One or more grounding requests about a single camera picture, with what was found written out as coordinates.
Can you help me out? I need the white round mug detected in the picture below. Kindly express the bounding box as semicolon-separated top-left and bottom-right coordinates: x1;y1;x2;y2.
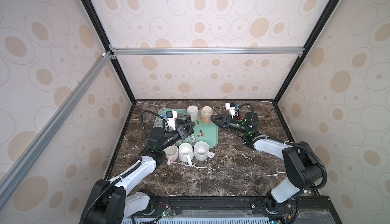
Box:
178;143;194;167

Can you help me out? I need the white mug back row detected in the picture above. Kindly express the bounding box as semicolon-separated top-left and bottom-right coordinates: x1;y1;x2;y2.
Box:
186;105;199;121

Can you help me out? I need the pink mug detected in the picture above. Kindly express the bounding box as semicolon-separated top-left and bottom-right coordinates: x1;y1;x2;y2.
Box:
164;146;178;166

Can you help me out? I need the cream speckled mug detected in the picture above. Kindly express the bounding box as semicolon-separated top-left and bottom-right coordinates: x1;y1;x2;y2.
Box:
194;141;215;161

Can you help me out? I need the dark grey mug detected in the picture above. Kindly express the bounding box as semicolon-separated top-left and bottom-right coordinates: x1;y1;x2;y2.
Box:
175;115;192;126

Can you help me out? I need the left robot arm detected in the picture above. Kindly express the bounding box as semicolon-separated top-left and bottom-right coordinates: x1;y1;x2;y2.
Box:
80;111;196;224

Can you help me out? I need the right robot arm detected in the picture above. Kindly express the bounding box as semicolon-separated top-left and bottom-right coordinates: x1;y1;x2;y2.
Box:
210;102;328;211

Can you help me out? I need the cream orange mug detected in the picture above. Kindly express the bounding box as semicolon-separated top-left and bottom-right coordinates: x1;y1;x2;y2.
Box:
201;106;217;123

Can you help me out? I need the green led circuit board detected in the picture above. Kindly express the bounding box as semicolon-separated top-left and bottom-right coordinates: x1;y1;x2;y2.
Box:
159;204;172;218

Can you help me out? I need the horizontal aluminium bar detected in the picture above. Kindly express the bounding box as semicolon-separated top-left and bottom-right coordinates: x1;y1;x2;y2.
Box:
112;46;305;55

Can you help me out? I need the left diagonal aluminium bar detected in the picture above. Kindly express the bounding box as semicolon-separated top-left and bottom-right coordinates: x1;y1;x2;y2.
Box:
1;50;113;208

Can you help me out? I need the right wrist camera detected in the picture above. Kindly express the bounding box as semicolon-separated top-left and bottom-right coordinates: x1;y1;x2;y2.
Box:
225;102;240;120

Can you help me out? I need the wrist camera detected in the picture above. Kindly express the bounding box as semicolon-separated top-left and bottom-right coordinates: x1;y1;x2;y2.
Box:
225;102;240;120
162;110;177;132

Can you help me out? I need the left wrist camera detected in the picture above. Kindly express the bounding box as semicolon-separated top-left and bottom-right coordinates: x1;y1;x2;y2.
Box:
162;110;177;132

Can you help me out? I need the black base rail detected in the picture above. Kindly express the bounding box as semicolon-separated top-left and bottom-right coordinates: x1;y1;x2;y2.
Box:
121;196;342;224

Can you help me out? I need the black corner frame post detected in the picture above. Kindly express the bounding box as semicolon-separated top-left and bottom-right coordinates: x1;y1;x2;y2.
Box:
70;0;137;104

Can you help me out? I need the right black corner post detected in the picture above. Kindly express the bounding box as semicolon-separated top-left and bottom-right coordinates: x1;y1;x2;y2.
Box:
273;0;352;103

